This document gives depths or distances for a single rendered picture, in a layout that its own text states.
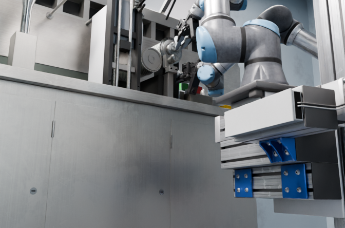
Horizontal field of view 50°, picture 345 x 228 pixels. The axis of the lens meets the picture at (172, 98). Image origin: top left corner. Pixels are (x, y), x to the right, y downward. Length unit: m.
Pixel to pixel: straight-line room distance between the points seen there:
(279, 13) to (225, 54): 0.53
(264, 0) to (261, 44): 3.82
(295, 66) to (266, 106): 4.06
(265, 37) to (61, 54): 1.18
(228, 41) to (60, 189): 0.72
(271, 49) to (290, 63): 3.69
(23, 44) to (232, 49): 0.91
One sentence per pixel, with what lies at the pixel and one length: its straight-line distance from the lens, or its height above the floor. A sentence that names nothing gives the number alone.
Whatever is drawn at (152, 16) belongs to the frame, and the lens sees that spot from 2.44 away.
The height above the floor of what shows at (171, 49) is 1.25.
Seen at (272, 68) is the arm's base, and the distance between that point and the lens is 1.16.
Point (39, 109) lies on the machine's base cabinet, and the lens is 1.29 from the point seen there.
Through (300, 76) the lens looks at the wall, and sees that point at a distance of 4.92.
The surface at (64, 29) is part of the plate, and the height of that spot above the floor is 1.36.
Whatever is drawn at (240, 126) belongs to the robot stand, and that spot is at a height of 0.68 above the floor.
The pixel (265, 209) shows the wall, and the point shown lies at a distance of 4.30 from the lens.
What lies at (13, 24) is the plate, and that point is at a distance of 2.01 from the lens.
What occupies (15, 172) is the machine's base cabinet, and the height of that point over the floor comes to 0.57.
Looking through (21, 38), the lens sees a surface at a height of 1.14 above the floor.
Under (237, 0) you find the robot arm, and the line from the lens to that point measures 1.75.
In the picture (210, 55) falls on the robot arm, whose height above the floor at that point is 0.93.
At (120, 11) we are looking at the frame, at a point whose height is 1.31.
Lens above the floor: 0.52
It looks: 14 degrees up
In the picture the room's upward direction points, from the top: straight up
